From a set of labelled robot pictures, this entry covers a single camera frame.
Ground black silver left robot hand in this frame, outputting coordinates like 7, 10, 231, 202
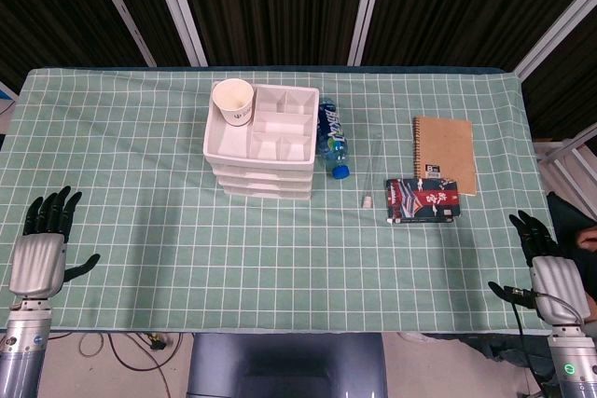
7, 185, 102, 300

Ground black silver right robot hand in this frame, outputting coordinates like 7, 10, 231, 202
488, 210, 591, 324

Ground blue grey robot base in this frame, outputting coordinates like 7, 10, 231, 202
186, 332, 388, 398

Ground white organizer trays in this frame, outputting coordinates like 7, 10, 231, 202
202, 80, 321, 202

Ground person in dark clothes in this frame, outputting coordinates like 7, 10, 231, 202
545, 192, 597, 324

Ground dark blue red patterned book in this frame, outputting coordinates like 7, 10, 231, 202
384, 177, 462, 225

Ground kraft spiral notebook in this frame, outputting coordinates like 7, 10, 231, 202
411, 115, 479, 197

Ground green grid tablecloth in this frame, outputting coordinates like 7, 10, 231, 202
0, 66, 556, 335

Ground white paper cup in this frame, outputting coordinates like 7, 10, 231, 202
212, 78, 257, 129

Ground blue capped water bottle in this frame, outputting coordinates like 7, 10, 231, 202
316, 97, 351, 180

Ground black right hand cable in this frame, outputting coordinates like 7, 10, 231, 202
510, 288, 584, 394

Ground white metal side frame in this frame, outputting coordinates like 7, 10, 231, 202
534, 122, 597, 180

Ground tangled floor cables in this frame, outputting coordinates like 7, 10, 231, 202
78, 332, 187, 398

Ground white frame post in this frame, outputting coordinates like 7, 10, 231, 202
515, 0, 597, 80
85, 0, 157, 67
146, 0, 209, 67
347, 0, 388, 67

